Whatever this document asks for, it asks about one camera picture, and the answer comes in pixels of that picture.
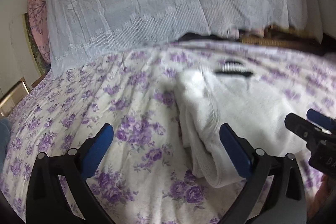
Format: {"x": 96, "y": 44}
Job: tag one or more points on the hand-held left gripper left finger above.
{"x": 98, "y": 146}

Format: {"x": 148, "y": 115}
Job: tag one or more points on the person's right hand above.
{"x": 324, "y": 195}

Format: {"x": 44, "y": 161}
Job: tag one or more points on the brown woven mat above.
{"x": 275, "y": 41}

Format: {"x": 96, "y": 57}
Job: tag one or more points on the pink cloth pile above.
{"x": 246, "y": 33}

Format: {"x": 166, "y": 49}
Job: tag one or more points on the wooden bedside cabinet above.
{"x": 13, "y": 95}

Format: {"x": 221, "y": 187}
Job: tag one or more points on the white sweater with black trim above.
{"x": 236, "y": 108}

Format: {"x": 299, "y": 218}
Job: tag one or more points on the blue cloth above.
{"x": 4, "y": 142}

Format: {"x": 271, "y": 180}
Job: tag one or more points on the dark cloth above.
{"x": 199, "y": 36}

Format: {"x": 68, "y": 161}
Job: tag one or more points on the dark green patterned panel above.
{"x": 34, "y": 50}

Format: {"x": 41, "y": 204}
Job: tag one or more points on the pink floral pillow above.
{"x": 39, "y": 24}

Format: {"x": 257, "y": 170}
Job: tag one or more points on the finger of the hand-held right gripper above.
{"x": 320, "y": 117}
{"x": 298, "y": 124}

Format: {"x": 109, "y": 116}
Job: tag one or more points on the purple floral bedsheet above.
{"x": 78, "y": 108}

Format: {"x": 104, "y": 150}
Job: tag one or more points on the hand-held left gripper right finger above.
{"x": 235, "y": 150}

